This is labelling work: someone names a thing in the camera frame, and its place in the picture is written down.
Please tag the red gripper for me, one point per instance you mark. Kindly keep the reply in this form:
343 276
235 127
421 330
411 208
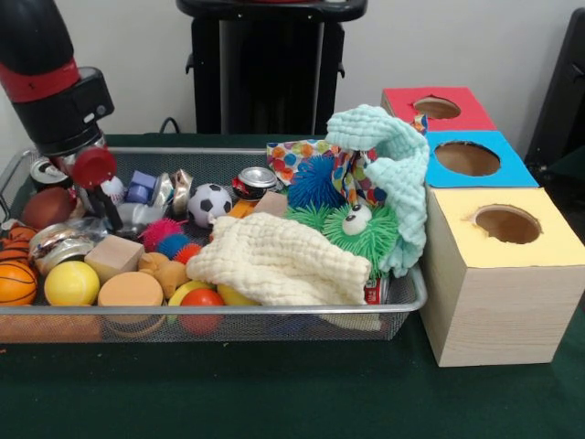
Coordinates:
95 167

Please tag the grey plastic bottle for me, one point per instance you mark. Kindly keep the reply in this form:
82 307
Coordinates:
139 213

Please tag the cream yellow cloth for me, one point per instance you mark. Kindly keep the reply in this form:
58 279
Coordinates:
283 260

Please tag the large polka dot cloth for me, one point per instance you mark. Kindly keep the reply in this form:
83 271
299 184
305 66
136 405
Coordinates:
288 155

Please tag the green spiky toy with eyes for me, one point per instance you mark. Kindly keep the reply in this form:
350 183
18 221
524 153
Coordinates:
361 238

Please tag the mint green muslin cloth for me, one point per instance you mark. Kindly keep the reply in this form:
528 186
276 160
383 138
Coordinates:
402 183

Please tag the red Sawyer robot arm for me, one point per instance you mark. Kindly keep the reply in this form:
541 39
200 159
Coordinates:
45 91

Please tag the shallow clear mesh bin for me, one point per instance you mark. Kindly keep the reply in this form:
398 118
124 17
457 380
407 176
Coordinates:
356 327

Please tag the wooden box with three holes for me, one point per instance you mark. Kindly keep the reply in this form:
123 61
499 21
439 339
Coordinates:
503 311

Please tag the white baseball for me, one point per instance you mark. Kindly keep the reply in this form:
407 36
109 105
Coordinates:
115 189

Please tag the brown toy football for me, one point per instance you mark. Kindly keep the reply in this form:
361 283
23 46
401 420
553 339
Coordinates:
48 208

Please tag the silver drink can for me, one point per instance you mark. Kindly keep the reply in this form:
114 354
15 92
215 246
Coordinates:
43 176

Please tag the yellow ball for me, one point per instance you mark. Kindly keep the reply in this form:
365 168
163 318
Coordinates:
71 283

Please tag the black white soccer ball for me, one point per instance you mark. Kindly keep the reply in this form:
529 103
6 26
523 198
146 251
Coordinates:
210 206

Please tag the orange toy basketball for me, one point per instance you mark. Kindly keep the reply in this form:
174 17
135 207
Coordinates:
16 283

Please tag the dark green side table cloth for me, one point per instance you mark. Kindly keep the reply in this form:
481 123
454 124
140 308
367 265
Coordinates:
571 167

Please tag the black chair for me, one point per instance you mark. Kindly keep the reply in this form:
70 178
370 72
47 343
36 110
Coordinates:
566 91

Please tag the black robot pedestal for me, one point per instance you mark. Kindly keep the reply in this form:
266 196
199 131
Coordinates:
269 68

